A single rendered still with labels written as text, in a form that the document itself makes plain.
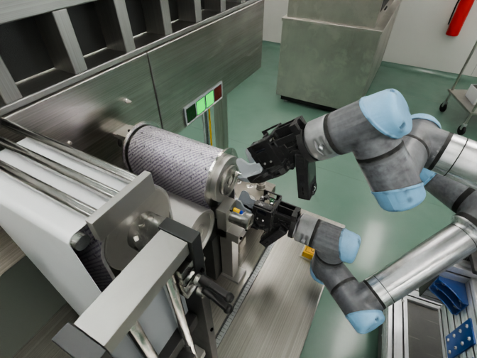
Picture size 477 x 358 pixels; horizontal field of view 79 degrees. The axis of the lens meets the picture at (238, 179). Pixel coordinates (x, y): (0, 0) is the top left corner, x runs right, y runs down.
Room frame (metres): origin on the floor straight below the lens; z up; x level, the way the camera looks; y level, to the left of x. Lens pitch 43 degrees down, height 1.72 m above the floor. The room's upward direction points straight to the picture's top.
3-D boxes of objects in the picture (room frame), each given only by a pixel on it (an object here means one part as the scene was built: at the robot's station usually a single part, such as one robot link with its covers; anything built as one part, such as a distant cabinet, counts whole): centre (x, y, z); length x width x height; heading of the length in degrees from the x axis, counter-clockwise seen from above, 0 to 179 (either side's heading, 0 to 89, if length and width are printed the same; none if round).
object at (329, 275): (0.42, -0.24, 1.01); 0.11 x 0.08 x 0.11; 23
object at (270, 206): (0.51, -0.10, 1.12); 0.12 x 0.08 x 0.09; 61
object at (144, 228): (0.28, 0.13, 1.33); 0.06 x 0.06 x 0.06; 61
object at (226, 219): (0.46, 0.01, 1.05); 0.06 x 0.05 x 0.31; 61
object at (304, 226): (0.47, -0.17, 1.11); 0.08 x 0.05 x 0.08; 151
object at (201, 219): (0.47, 0.20, 1.17); 0.26 x 0.12 x 0.12; 61
